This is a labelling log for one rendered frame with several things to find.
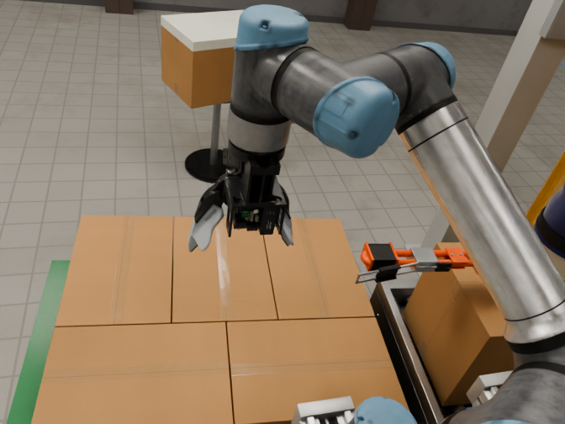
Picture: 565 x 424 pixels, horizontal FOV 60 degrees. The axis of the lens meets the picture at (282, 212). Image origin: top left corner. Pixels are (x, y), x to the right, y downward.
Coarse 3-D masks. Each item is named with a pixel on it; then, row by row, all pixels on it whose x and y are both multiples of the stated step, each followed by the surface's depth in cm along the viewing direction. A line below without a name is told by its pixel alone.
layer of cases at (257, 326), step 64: (128, 256) 200; (192, 256) 205; (256, 256) 211; (320, 256) 217; (64, 320) 172; (128, 320) 176; (192, 320) 180; (256, 320) 185; (320, 320) 189; (64, 384) 154; (128, 384) 157; (192, 384) 161; (256, 384) 164; (320, 384) 168; (384, 384) 172
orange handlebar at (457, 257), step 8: (448, 248) 148; (456, 248) 148; (400, 256) 144; (408, 256) 145; (440, 256) 147; (448, 256) 147; (456, 256) 146; (464, 256) 146; (368, 264) 139; (400, 264) 141; (456, 264) 144; (464, 264) 145; (472, 264) 145
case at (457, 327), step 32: (416, 288) 186; (448, 288) 164; (480, 288) 158; (416, 320) 186; (448, 320) 164; (480, 320) 147; (448, 352) 164; (480, 352) 148; (512, 352) 151; (448, 384) 164
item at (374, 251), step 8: (368, 248) 141; (376, 248) 141; (384, 248) 142; (392, 248) 142; (368, 256) 140; (376, 256) 139; (384, 256) 139; (392, 256) 140; (376, 264) 139; (384, 264) 139; (392, 264) 140
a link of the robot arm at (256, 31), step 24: (240, 24) 50; (264, 24) 48; (288, 24) 48; (240, 48) 50; (264, 48) 49; (288, 48) 49; (240, 72) 52; (264, 72) 49; (240, 96) 53; (264, 96) 51; (264, 120) 54
